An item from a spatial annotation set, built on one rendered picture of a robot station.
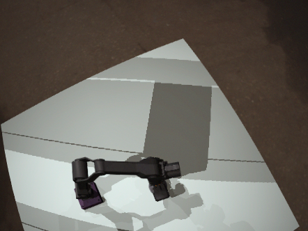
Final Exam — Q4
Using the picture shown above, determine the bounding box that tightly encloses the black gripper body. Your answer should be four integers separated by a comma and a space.
148, 180, 170, 201

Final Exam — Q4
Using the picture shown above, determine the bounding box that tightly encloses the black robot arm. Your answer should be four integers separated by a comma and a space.
72, 157, 181, 200

